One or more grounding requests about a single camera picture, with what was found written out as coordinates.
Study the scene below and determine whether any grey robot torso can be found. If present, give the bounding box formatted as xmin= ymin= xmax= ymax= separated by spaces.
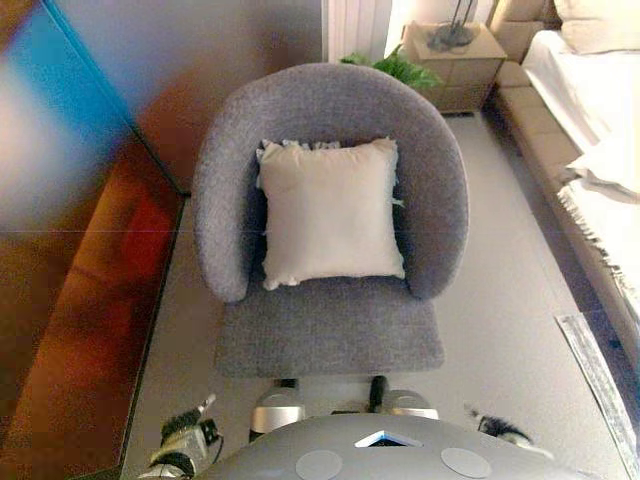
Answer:
xmin=204 ymin=413 xmax=601 ymax=480

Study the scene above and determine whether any silver robot leg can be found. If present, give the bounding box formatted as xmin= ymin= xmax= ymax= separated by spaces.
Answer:
xmin=248 ymin=378 xmax=308 ymax=445
xmin=368 ymin=374 xmax=441 ymax=422

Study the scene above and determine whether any silver robot right leg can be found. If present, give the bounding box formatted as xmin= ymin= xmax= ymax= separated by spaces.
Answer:
xmin=368 ymin=374 xmax=441 ymax=422

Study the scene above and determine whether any white bed sheet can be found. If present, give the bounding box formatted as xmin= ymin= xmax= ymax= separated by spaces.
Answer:
xmin=521 ymin=29 xmax=640 ymax=202

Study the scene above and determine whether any silver robot left leg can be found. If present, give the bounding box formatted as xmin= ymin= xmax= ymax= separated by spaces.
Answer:
xmin=248 ymin=378 xmax=308 ymax=445

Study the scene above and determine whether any green leafy plant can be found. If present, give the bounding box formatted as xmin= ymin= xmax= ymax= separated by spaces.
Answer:
xmin=339 ymin=44 xmax=445 ymax=92

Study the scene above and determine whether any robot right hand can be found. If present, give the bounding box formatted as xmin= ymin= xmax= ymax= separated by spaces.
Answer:
xmin=463 ymin=403 xmax=535 ymax=446

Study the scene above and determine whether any cream fringed blanket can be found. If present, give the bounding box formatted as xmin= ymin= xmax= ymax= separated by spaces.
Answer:
xmin=556 ymin=174 xmax=640 ymax=304

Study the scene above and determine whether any grey patterned rug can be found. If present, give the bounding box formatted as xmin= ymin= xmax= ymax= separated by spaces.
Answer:
xmin=553 ymin=312 xmax=640 ymax=479

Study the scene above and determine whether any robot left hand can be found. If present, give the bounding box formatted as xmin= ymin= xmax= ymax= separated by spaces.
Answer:
xmin=159 ymin=393 xmax=218 ymax=450

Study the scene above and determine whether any white bed pillow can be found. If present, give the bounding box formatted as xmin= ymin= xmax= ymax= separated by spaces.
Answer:
xmin=552 ymin=0 xmax=640 ymax=56

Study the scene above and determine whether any glossy dark wardrobe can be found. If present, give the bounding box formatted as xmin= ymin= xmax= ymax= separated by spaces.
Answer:
xmin=0 ymin=0 xmax=195 ymax=480

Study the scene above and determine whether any white fringed cushion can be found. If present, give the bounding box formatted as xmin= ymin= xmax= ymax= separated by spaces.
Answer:
xmin=255 ymin=137 xmax=407 ymax=293

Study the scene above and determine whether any light wooden bedside table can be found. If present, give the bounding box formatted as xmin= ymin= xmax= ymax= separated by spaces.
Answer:
xmin=402 ymin=22 xmax=509 ymax=114

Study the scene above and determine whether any white ribbed curtain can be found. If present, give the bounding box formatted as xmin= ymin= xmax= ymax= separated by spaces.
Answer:
xmin=327 ymin=0 xmax=395 ymax=65

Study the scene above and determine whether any beige upholstered bed frame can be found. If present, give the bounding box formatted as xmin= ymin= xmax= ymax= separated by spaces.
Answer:
xmin=487 ymin=0 xmax=640 ymax=326

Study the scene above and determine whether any grey upholstered armchair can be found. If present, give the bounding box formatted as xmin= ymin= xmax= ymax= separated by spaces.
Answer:
xmin=192 ymin=62 xmax=471 ymax=382

